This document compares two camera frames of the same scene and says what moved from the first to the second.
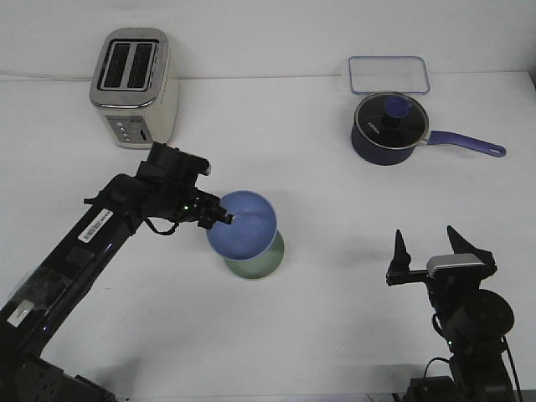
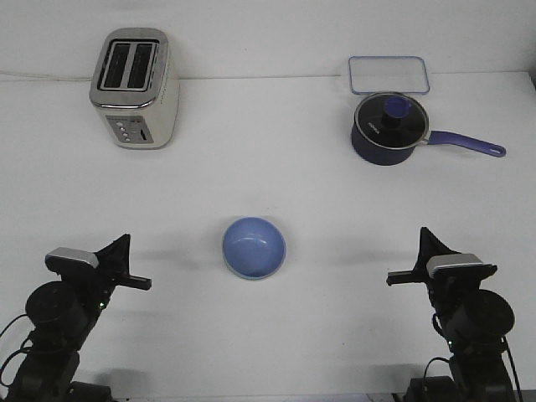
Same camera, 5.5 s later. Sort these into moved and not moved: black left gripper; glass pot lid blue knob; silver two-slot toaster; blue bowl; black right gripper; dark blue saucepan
Moved: black left gripper; blue bowl; black right gripper
Not moved: dark blue saucepan; silver two-slot toaster; glass pot lid blue knob
